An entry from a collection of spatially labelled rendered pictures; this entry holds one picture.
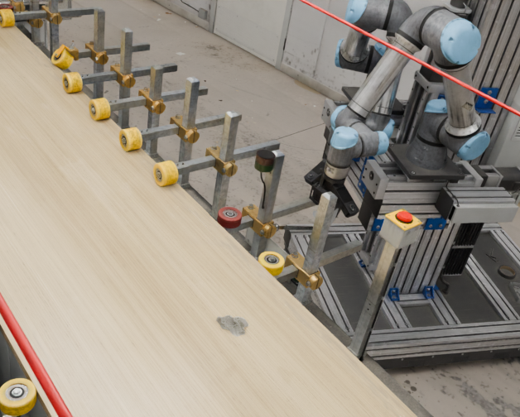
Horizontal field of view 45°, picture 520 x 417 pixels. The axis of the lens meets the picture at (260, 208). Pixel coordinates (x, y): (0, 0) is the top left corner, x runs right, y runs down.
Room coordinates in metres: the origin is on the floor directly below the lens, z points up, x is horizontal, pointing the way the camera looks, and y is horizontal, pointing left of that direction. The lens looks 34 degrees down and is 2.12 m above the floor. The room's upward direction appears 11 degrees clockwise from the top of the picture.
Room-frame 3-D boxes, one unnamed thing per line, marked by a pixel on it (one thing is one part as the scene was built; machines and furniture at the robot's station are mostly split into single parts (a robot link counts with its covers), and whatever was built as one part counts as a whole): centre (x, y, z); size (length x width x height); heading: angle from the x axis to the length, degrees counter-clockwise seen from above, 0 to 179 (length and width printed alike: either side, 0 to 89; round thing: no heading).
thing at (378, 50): (2.56, -0.39, 1.21); 0.13 x 0.12 x 0.14; 87
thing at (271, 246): (1.75, -0.06, 0.75); 0.26 x 0.01 x 0.10; 44
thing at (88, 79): (2.52, 0.68, 0.95); 0.50 x 0.04 x 0.04; 134
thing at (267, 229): (1.77, 0.00, 0.85); 0.14 x 0.06 x 0.05; 44
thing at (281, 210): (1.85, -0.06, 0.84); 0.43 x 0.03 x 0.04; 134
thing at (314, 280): (1.59, -0.18, 0.82); 0.14 x 0.06 x 0.05; 44
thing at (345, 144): (1.72, -0.21, 1.22); 0.09 x 0.08 x 0.11; 122
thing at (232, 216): (1.70, 0.09, 0.85); 0.08 x 0.08 x 0.11
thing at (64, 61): (2.58, 0.98, 0.93); 0.09 x 0.08 x 0.09; 134
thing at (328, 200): (1.58, -0.19, 0.90); 0.04 x 0.04 x 0.48; 44
